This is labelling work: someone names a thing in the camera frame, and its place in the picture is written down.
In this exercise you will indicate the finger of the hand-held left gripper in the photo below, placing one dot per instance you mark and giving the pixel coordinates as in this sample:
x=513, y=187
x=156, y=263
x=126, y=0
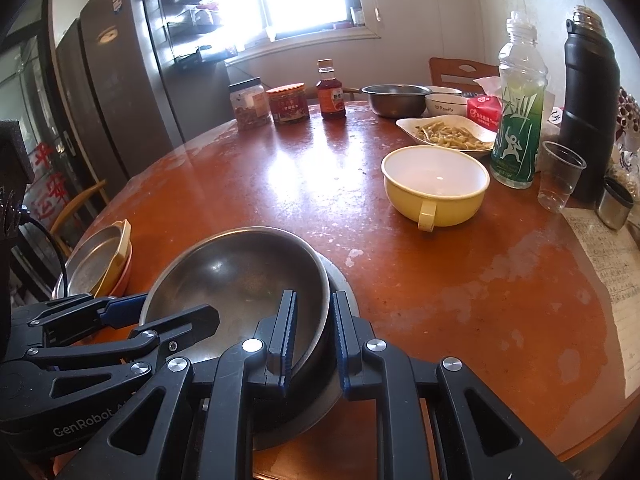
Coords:
x=185, y=322
x=120, y=310

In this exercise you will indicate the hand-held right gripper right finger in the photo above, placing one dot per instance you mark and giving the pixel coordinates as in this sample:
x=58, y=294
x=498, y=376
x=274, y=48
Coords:
x=343, y=342

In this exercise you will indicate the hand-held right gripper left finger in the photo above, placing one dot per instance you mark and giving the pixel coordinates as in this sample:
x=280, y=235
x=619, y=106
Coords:
x=287, y=342

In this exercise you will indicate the pink plate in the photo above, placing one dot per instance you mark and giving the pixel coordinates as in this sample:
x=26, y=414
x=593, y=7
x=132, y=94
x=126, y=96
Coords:
x=126, y=274

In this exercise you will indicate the cream shell-shaped plate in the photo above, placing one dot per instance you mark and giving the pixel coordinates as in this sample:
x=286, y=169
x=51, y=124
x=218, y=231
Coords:
x=118, y=260

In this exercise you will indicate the round steel pan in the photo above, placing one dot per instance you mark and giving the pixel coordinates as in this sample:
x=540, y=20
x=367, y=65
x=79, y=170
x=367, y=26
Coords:
x=90, y=265

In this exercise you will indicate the shallow steel bowl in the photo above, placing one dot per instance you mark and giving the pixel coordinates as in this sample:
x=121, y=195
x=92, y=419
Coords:
x=235, y=270

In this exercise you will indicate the wooden armchair with brown seat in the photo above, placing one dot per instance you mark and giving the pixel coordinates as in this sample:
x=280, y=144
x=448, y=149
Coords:
x=95, y=190

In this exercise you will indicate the glass door with red decals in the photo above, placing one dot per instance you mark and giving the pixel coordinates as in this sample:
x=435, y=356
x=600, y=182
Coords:
x=45, y=160

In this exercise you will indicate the black-lid clear jar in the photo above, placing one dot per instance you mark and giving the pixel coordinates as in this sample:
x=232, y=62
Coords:
x=250, y=107

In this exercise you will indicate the grey refrigerator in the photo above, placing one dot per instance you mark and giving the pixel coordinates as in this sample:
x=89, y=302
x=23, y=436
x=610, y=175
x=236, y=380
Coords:
x=125, y=85

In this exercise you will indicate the white oval dish with food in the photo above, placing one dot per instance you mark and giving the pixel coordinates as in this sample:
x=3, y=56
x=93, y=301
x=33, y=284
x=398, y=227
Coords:
x=407, y=125

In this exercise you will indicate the red-lid jar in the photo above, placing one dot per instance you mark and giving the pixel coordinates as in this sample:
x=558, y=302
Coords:
x=287, y=107

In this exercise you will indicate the brown sauce bottle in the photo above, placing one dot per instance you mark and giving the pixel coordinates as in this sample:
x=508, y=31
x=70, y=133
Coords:
x=331, y=100

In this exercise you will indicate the deep steel bowl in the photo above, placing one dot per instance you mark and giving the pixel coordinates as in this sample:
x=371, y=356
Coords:
x=395, y=102

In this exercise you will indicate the white printed bowl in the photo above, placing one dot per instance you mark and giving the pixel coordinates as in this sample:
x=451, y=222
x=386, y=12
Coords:
x=445, y=106

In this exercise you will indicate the red tissue packet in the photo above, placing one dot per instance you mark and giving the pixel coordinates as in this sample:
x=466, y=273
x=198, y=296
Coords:
x=482, y=112

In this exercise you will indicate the clear plastic cup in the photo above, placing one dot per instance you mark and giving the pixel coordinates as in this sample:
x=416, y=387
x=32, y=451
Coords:
x=560, y=180

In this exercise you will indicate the green label plastic bottle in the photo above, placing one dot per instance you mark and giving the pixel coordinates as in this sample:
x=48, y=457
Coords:
x=517, y=135

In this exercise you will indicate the printed paper sheet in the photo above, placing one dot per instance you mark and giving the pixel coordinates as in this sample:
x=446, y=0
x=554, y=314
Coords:
x=605, y=260

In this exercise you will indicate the wooden chair with cut-out back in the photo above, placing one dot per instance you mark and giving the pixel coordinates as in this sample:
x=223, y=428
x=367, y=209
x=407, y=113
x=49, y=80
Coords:
x=450, y=75

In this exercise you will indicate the steel thermos cap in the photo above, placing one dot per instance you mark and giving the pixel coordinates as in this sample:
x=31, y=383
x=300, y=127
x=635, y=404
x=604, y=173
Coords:
x=612, y=205

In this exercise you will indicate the black side rack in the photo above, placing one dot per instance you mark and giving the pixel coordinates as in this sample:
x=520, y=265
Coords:
x=200, y=15

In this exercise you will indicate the small clear jar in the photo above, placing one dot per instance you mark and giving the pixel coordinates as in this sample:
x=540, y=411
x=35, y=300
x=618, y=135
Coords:
x=356, y=16

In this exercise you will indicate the black thermos flask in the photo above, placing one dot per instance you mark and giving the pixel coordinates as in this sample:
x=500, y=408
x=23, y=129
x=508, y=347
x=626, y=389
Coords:
x=587, y=100

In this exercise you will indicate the brown dotted bag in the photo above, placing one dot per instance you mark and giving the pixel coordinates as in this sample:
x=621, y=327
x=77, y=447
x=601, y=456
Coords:
x=630, y=110

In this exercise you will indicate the white wall plug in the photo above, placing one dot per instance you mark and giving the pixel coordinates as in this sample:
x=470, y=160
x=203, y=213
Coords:
x=376, y=14

